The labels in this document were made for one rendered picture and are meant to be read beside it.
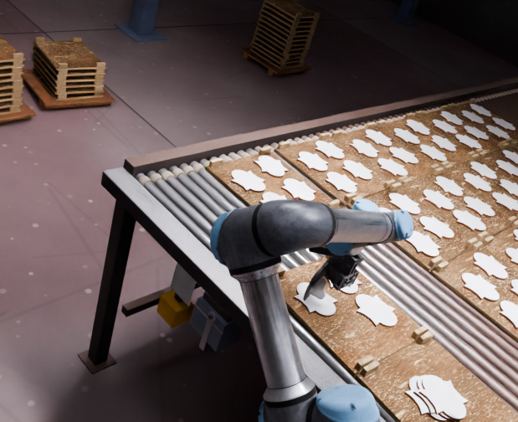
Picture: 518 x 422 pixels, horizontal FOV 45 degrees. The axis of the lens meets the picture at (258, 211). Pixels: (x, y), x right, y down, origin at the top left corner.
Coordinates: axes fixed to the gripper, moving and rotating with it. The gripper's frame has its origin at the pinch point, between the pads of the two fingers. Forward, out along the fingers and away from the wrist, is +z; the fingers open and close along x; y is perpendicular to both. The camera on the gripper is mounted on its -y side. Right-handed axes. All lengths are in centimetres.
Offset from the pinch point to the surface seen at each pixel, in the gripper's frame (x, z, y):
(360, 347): -0.8, 3.2, 20.4
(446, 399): 6.0, 0.0, 46.2
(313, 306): -3.2, 2.8, 2.0
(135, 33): 179, 104, -383
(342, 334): -2.0, 3.4, 14.2
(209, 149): 17, 4, -81
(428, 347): 20.2, 3.0, 30.5
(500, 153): 179, 5, -39
